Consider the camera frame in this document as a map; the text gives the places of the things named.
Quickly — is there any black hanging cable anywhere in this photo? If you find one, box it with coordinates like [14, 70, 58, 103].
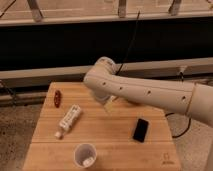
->
[114, 10, 141, 76]

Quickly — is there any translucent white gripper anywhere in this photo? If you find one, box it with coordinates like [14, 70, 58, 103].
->
[93, 91, 117, 114]

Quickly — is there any white plastic bottle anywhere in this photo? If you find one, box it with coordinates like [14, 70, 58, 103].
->
[55, 105, 82, 139]

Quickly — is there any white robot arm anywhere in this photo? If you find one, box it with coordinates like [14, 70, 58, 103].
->
[83, 57, 213, 128]

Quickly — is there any black power cable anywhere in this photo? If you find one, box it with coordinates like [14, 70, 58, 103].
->
[164, 71, 193, 139]

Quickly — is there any small white object in cup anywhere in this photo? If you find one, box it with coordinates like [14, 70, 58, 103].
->
[83, 158, 94, 167]

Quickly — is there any black smartphone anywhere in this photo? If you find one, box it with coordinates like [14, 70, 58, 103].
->
[133, 119, 149, 142]

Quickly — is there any red chili pepper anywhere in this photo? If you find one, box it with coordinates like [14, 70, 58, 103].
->
[54, 90, 61, 108]

